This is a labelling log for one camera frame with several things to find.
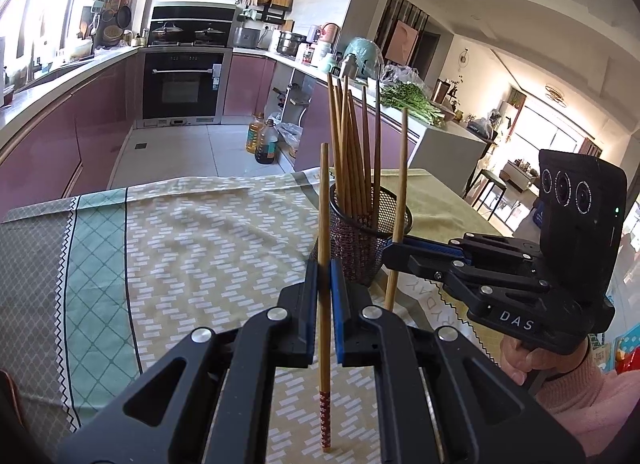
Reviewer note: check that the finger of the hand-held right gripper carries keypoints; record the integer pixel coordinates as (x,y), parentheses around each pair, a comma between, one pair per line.
(425,266)
(500,251)

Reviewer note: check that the wall clock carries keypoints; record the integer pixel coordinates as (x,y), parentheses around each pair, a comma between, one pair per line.
(466,58)

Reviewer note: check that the black mesh chopstick holder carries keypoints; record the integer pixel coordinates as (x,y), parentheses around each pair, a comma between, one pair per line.
(360,254)

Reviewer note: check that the purple base cabinet with shelf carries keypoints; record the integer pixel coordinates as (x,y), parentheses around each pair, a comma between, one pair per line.
(325,123)

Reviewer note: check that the bundle of wooden chopsticks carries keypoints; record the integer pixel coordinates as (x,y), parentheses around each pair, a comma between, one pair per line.
(350,168)

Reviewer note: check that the black built-in oven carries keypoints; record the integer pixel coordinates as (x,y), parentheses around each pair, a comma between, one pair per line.
(182,83)

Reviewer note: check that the red-tipped wooden chopstick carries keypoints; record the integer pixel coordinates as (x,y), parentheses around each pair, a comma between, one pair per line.
(324,204)
(401,168)

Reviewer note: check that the yellow cooking oil bottle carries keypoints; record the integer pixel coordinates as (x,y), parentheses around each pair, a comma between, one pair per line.
(254,136)

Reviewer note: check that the crumpled plastic bag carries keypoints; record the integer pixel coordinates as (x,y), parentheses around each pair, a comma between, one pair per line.
(290,136)

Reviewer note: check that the steel thermos jug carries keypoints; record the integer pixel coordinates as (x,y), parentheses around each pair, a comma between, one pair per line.
(351,67)

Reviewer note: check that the black integrated stove hood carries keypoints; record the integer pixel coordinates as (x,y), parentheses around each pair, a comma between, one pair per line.
(192,16)

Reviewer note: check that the clear plastic bag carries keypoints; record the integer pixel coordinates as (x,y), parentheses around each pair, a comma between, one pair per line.
(402,74)

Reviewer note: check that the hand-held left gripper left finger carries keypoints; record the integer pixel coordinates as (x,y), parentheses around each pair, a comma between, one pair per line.
(313,314)

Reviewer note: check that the yellow-green cloth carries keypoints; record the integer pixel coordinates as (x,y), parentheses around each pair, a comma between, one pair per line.
(440,199)

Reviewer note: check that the black wall spice rack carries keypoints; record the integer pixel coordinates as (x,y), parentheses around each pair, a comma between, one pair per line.
(265,11)

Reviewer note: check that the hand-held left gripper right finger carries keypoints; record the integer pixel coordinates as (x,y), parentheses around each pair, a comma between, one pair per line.
(337,314)

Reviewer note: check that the silver box appliance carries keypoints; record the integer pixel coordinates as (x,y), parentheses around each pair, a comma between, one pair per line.
(246,37)

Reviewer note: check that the dark round stool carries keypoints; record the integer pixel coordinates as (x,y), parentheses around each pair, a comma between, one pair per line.
(487,183)

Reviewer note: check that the dark cooking oil bottle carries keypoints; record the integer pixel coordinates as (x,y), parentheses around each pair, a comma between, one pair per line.
(266,146)

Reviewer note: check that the person's right hand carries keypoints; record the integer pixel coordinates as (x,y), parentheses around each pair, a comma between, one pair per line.
(517,359)

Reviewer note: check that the pink framed wall picture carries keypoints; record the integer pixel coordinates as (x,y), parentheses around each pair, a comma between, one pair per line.
(405,41)

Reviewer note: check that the patterned beige teal tablecloth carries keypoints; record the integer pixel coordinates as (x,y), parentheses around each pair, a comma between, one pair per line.
(200,244)

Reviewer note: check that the bunch of green vegetables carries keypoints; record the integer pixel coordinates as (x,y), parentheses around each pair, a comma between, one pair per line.
(410,101)

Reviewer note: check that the pink kettle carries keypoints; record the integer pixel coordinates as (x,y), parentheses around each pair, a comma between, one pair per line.
(330,33)

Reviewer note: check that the long purple base cabinet run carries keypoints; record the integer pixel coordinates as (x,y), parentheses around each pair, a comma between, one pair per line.
(65,133)

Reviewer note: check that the stainless steel stockpot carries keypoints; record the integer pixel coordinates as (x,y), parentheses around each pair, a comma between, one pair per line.
(290,43)

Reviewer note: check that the white canister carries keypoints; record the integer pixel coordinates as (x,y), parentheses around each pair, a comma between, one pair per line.
(325,52)

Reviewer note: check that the hanging kitchen utensils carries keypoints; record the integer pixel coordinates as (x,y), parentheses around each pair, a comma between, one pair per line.
(116,18)

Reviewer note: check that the dark cooking pot with lid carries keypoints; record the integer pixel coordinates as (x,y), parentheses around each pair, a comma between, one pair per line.
(166,33)
(210,34)

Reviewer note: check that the person's right forearm pink sleeve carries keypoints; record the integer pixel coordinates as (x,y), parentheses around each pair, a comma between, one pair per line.
(590,404)

